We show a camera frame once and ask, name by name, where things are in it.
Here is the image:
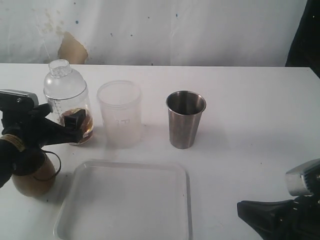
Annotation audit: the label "dark object right background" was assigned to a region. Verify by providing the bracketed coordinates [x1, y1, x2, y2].
[285, 0, 320, 72]

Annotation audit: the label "stainless steel tumbler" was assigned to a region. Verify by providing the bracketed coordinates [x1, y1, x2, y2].
[166, 90, 207, 149]

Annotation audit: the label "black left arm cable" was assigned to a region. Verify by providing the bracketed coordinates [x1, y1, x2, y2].
[32, 149, 62, 181]

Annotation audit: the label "coins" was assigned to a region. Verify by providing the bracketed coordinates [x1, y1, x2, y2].
[58, 107, 94, 146]

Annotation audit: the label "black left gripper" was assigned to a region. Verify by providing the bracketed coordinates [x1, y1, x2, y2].
[0, 103, 86, 150]

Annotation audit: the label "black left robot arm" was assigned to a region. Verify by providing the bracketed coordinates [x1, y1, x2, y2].
[0, 103, 86, 187]

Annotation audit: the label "brown wooden cup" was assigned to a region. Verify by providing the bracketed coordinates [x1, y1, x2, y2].
[11, 150, 59, 198]

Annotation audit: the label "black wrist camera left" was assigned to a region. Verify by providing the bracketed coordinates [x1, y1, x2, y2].
[0, 89, 39, 112]

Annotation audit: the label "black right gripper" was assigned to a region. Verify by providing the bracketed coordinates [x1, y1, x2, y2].
[236, 196, 320, 240]

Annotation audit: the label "clear graduated shaker cup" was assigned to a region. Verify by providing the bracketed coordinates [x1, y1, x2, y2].
[45, 86, 94, 146]

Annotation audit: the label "white plastic tray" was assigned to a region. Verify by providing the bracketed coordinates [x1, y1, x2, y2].
[53, 160, 193, 240]

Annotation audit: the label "clear shaker strainer lid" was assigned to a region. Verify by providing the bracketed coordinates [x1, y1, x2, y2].
[43, 59, 87, 100]

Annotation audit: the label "frosted plastic container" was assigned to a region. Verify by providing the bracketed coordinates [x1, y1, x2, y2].
[97, 80, 142, 149]

